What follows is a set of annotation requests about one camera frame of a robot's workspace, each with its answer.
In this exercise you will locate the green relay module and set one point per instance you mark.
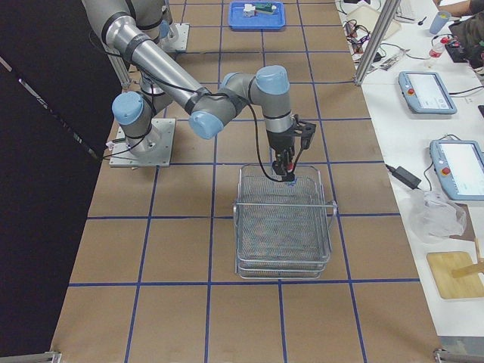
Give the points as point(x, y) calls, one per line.
point(265, 8)

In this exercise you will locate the beige plastic tray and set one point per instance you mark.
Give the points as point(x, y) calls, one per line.
point(367, 16)

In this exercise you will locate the aluminium frame post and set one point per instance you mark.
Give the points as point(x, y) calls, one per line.
point(381, 26)

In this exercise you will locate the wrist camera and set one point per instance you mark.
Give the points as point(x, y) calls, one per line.
point(305, 131)

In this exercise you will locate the wire mesh shelf rack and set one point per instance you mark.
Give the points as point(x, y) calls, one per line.
point(281, 228)

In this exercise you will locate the blue teach pendant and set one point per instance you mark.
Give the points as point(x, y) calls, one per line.
point(459, 168)
point(425, 93)

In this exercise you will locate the far blue teach pendant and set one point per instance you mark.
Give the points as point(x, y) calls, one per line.
point(425, 93)

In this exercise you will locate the black power adapter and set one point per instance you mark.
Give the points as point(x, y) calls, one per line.
point(406, 177)

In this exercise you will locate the near blue teach pendant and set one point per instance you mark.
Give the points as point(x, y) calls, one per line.
point(459, 168)

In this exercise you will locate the plastic water bottle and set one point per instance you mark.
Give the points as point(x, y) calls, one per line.
point(436, 51)

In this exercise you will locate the blue plastic tray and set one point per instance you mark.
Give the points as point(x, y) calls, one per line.
point(260, 21)

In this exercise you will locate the red emergency stop button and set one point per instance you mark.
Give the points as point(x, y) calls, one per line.
point(289, 177)

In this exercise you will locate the white circuit breaker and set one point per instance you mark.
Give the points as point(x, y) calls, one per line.
point(249, 10)

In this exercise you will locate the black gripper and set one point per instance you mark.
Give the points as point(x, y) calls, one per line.
point(280, 142)

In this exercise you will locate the crumpled plastic bag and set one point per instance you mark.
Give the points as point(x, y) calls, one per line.
point(432, 214)

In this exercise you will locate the blue plastic cup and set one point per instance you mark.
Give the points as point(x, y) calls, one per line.
point(441, 18)

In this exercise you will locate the wooden stand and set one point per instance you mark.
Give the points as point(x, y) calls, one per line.
point(456, 275)

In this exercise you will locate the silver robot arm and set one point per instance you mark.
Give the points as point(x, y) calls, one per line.
point(149, 14)
point(135, 28)

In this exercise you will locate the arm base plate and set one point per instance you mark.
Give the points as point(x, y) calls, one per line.
point(154, 150)
point(174, 37)

